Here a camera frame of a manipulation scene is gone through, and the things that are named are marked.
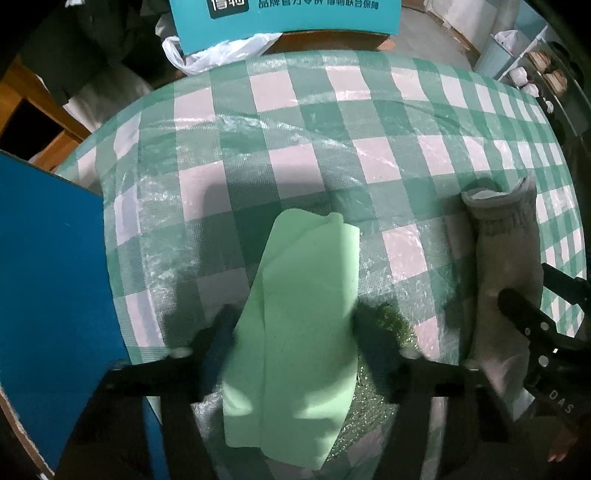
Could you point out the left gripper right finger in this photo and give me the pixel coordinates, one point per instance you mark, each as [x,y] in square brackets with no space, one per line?
[388,343]

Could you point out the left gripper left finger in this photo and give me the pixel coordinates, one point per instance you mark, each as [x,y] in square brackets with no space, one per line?
[196,369]

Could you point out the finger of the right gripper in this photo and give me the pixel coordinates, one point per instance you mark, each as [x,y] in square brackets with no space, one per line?
[575,290]
[536,326]

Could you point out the white sock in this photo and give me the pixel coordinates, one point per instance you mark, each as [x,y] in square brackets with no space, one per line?
[507,256]

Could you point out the light green cloth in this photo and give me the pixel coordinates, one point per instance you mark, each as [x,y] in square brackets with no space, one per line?
[289,381]

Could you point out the green scouring pad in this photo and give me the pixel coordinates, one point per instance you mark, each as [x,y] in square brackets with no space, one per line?
[368,411]

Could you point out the person's hand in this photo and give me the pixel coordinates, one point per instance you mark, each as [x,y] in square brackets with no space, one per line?
[564,440]

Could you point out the blue-rimmed cardboard box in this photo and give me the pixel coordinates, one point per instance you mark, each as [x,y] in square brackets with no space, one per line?
[59,331]

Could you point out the green checkered tablecloth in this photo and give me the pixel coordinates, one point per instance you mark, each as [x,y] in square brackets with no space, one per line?
[193,175]

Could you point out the shoe rack with shoes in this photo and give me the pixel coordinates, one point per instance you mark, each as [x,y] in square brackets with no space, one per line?
[545,69]

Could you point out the wooden louvered cabinet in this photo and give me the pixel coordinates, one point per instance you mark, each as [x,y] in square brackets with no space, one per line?
[33,126]

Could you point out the white plastic bag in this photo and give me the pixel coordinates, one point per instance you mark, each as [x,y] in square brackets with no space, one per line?
[223,53]

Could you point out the teal shoe box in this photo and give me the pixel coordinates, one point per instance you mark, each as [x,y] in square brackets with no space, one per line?
[201,24]

